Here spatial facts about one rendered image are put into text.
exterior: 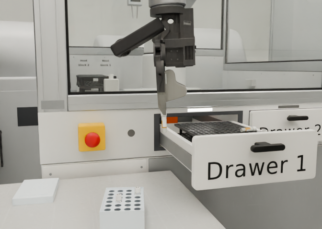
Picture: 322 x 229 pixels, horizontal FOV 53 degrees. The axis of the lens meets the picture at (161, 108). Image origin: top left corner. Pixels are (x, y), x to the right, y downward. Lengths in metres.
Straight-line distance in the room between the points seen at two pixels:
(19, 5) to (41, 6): 3.27
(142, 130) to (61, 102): 0.24
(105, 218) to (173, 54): 0.34
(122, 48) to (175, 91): 0.13
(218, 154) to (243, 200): 0.50
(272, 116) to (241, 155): 0.43
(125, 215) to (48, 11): 0.57
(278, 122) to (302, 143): 0.36
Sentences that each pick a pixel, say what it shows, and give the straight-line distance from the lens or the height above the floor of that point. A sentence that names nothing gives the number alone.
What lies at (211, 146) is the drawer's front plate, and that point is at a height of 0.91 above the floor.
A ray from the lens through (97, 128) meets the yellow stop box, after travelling 0.90.
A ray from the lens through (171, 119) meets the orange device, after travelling 1.36.
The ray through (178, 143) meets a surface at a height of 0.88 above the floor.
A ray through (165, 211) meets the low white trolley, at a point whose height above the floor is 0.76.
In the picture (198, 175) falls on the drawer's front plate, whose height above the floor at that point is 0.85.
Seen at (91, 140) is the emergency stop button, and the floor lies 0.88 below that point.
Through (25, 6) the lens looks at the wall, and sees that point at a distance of 4.21.
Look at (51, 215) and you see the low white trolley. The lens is 0.75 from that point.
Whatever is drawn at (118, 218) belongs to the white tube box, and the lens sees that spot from 0.65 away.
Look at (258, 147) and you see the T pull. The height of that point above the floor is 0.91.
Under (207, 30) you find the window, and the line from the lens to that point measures 1.03.
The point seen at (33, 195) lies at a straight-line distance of 0.82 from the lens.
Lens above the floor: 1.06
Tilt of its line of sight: 7 degrees down
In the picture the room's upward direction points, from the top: straight up
